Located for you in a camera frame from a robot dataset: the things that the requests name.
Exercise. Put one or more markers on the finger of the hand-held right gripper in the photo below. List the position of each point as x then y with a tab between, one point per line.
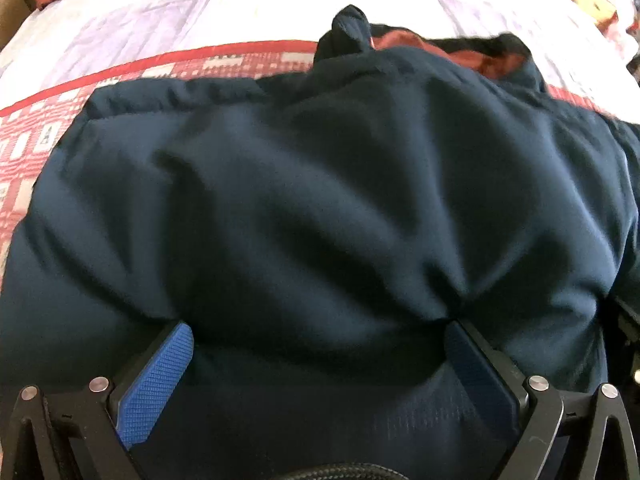
629	325

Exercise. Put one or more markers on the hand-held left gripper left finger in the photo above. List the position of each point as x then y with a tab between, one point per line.
155	385

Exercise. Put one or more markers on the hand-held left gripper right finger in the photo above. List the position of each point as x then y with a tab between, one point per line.
482	375

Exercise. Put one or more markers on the navy blue puffer jacket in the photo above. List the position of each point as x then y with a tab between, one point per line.
325	200

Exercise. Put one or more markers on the patchwork bed quilt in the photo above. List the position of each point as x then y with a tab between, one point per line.
200	15

